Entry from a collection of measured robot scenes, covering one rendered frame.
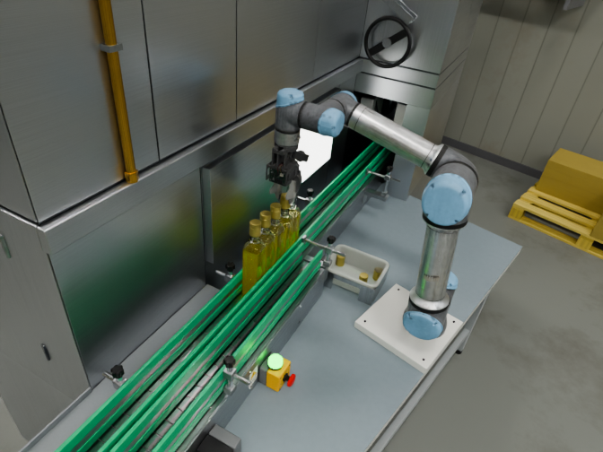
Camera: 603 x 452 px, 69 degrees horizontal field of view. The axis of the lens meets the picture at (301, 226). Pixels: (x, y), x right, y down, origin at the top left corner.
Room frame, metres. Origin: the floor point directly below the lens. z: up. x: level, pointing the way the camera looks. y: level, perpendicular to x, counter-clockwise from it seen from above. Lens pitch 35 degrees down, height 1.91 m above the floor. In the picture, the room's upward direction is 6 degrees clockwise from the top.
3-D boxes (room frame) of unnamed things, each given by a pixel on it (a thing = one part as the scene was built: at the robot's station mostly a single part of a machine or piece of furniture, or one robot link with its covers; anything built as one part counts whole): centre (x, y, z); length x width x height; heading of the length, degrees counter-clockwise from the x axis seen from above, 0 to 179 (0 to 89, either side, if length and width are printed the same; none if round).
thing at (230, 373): (0.67, 0.12, 0.94); 0.07 x 0.04 x 0.13; 66
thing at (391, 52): (2.04, -0.29, 1.49); 0.21 x 0.05 x 0.21; 66
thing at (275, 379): (0.81, 0.03, 0.79); 0.07 x 0.07 x 0.07; 66
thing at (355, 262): (1.30, -0.22, 0.80); 0.22 x 0.17 x 0.09; 66
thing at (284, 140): (1.19, 0.07, 1.38); 0.08 x 0.08 x 0.05
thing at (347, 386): (1.50, 0.06, 0.73); 1.58 x 1.52 x 0.04; 143
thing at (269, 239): (1.10, 0.11, 0.99); 0.06 x 0.06 x 0.21; 65
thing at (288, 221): (1.21, 0.06, 0.99); 0.06 x 0.06 x 0.21; 65
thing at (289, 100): (1.18, 0.07, 1.46); 0.09 x 0.08 x 0.11; 66
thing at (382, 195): (1.82, -0.35, 0.90); 0.17 x 0.05 x 0.23; 66
